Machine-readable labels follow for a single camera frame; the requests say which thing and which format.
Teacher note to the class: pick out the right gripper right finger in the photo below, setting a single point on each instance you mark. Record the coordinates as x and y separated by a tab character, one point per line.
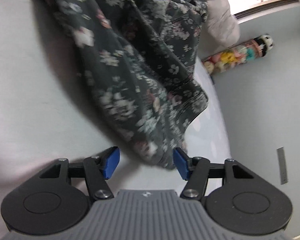
195	171

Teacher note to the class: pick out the dark floral jeans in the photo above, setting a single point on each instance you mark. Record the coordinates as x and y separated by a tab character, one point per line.
138	57

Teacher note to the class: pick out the polka dot bed sheet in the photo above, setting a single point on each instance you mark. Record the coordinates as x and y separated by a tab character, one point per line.
47	112

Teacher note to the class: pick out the panda plush toy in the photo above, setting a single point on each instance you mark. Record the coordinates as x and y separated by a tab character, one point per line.
265	43

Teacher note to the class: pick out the grey wall switch panel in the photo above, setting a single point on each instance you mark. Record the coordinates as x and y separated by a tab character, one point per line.
282	165

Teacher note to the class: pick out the plush toy tube holder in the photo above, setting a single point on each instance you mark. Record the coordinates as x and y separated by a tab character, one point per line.
232	57

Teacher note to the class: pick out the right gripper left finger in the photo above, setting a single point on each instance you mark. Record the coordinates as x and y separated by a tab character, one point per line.
98	169

